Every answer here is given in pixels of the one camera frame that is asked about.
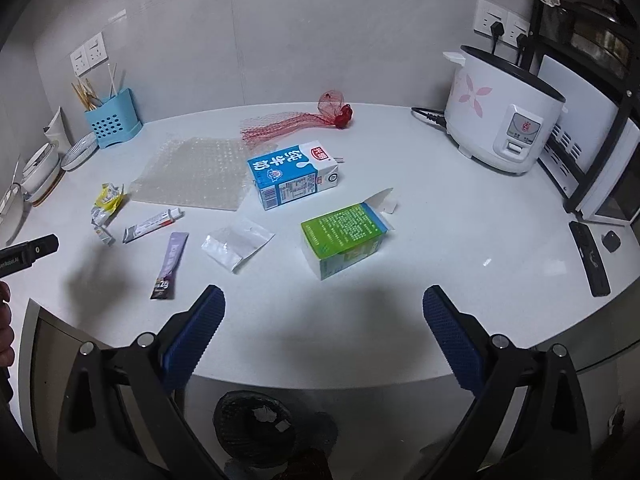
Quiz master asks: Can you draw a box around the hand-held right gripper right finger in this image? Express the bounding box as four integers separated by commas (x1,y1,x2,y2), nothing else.
422,285,592,480

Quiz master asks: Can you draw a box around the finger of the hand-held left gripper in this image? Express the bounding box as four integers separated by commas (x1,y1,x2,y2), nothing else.
0,234,60,277

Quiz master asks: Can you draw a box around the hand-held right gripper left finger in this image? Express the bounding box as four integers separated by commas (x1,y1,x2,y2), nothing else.
54,285,227,480

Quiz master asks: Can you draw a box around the yellow wrapper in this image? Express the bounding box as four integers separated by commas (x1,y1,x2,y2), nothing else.
90,182,125,247

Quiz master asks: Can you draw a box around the dark green mesh trash basket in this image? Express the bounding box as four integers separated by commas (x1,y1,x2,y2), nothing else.
213,391,301,467

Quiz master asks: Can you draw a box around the green and white cardboard box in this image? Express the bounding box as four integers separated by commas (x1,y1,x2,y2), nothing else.
301,187,398,281

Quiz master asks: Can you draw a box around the clear bubble wrap sheet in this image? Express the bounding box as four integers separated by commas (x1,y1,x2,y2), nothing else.
127,135,251,212

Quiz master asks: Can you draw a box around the blue and white milk carton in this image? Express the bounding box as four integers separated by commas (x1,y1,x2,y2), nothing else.
247,140,343,211

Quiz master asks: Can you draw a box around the red mesh bag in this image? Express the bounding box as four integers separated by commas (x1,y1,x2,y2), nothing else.
240,90,355,150

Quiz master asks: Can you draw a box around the person's left hand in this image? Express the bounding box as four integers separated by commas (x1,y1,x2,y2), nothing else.
0,280,16,368

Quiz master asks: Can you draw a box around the glass bowl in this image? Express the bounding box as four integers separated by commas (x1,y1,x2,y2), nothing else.
0,182,31,246

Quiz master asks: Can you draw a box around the purple sachet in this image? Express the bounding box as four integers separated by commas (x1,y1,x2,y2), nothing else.
150,232,190,301

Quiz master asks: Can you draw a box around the white ceramic bowl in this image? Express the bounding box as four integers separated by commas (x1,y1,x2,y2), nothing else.
20,142,61,196

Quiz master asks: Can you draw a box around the white plastic pouch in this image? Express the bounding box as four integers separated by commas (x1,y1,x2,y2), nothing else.
201,217,277,273

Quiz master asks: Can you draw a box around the white ribbed bowl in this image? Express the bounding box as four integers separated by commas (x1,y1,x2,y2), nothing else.
60,132,100,171

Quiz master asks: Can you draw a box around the white ointment tube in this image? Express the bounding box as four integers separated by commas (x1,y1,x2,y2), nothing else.
123,208,184,245

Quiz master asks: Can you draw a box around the blue utensil holder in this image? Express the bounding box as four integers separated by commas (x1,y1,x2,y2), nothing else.
83,88,143,150

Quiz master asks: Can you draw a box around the black remote control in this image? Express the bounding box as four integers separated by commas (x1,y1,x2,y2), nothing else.
569,221,612,297

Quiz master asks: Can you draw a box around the bunch of wooden chopsticks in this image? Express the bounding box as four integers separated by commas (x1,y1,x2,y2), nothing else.
71,64,121,112

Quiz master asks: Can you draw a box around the black metal rack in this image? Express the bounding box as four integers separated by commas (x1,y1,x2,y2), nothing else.
530,0,640,216

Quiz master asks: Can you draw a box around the white flowered rice cooker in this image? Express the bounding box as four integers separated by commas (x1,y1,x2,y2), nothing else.
442,45,568,177

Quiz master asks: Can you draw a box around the white countertop oven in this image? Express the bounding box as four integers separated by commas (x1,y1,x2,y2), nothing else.
537,55,640,226

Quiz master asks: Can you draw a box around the steel pot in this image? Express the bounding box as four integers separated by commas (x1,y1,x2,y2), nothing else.
565,10,631,78

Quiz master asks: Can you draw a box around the white wall outlet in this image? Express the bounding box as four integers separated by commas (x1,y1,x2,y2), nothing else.
70,45,90,77
472,0,507,38
502,12,531,48
86,32,107,63

